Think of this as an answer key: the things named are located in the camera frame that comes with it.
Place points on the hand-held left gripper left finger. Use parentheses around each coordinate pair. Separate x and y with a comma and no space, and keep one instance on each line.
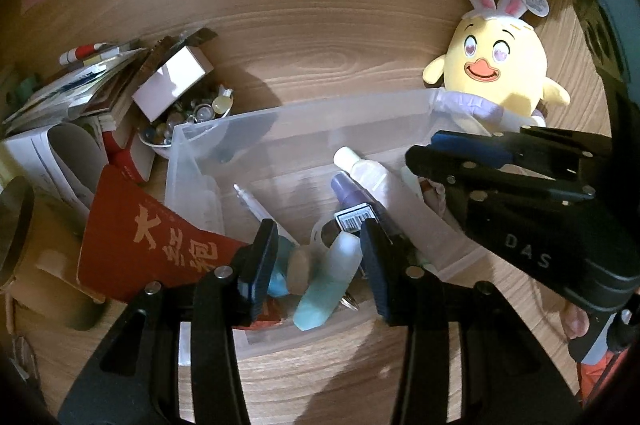
(260,270)

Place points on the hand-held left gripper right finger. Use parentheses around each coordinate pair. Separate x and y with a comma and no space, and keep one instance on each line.
(375,275)

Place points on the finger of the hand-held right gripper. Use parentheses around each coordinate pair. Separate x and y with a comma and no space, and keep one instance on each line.
(450,172)
(530,147)

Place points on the orange snack packet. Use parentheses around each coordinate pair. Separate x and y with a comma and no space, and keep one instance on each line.
(270,311)

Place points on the pale teal bottle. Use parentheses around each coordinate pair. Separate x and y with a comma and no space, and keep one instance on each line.
(325,290)

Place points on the white squeeze tube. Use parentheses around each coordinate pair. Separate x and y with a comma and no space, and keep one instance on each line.
(400,200)

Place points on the thin white applicator pen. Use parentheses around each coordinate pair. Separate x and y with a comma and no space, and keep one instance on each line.
(250,203)

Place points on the black purple cosmetic bottle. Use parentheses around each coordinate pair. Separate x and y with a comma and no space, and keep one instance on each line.
(345,190)

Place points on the clear plastic storage bin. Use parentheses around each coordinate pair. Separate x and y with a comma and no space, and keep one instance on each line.
(300,145)

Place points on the red printed packet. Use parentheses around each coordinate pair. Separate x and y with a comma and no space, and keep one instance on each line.
(130,230)

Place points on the person's right hand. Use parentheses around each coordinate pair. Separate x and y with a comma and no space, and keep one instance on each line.
(575,320)

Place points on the yellow chick plush toy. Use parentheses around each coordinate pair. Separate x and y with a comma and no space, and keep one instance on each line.
(490,75)

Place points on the glass bowl of beads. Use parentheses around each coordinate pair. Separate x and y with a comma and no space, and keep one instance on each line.
(200,110)

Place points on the white cardboard box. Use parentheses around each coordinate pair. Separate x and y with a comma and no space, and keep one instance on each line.
(170,85)

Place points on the brown mug with lid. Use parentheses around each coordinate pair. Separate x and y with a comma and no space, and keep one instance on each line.
(45,275)

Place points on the stack of books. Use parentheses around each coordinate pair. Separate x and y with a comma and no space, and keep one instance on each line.
(90,90)

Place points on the white folded papers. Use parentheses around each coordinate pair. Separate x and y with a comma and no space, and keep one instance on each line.
(30,150)

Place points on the red white marker pen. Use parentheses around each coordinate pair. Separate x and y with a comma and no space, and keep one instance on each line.
(80,52)

